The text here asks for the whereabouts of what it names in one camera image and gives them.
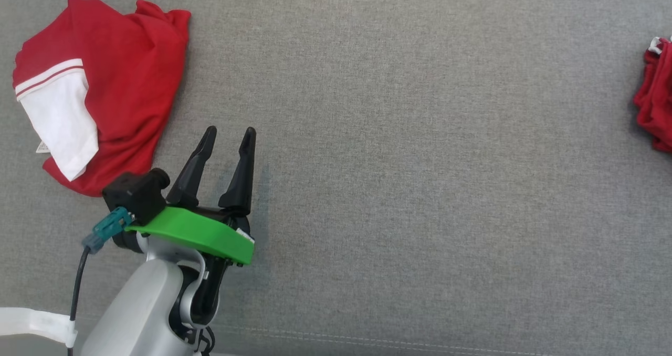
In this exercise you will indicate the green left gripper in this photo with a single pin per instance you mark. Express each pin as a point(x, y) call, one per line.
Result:
point(205, 232)

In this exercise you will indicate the red Bulls jersey white sleeves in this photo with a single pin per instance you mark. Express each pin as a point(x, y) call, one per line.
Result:
point(131, 83)

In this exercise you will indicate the red garment white trim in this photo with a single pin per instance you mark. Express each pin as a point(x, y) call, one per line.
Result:
point(659, 98)

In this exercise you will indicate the grey fabric sofa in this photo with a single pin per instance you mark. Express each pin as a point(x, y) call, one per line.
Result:
point(420, 188)

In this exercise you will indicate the white tape tag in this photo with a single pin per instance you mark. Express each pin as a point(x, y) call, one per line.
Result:
point(31, 322)

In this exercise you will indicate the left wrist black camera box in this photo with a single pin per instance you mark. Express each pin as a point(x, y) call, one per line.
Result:
point(136, 196)

